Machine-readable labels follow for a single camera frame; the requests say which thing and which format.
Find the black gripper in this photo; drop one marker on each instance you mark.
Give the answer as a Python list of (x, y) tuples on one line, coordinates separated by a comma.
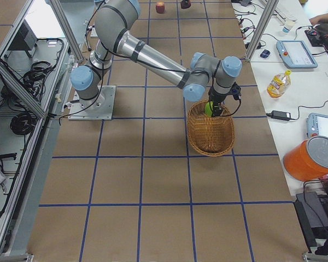
[(215, 99)]

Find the green apple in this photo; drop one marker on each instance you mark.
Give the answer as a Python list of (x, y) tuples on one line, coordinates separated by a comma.
[(208, 109)]

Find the dark red apple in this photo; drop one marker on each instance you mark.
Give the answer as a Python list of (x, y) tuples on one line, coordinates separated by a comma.
[(185, 4)]

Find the red yellow apple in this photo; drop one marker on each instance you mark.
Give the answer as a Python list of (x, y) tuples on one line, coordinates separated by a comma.
[(160, 7)]

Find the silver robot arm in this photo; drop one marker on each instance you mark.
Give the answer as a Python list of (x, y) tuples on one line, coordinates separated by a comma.
[(113, 22)]

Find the brown wicker basket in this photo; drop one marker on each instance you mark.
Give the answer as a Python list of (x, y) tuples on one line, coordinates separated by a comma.
[(210, 136)]

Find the black power adapter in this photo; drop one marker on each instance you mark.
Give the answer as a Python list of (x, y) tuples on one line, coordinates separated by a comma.
[(279, 115)]

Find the yellow juice bottle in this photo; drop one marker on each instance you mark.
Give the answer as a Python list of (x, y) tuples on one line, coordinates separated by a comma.
[(279, 84)]

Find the left teach pendant tablet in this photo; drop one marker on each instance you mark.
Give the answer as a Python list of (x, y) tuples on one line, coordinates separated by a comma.
[(295, 54)]

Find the teach pendant tablet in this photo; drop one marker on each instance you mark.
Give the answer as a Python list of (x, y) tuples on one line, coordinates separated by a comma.
[(317, 124), (295, 54)]

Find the right teach pendant tablet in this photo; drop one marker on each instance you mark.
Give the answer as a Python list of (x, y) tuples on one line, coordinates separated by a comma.
[(317, 124)]

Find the white paper cup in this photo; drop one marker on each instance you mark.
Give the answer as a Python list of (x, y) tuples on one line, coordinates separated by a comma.
[(288, 25)]

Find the orange bucket grey lid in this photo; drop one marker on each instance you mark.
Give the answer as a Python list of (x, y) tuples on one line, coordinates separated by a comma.
[(309, 160)]

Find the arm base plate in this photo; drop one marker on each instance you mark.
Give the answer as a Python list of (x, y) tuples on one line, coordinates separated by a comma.
[(104, 106)]

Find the aluminium frame post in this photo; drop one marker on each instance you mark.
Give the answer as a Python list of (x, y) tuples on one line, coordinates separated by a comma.
[(260, 28)]

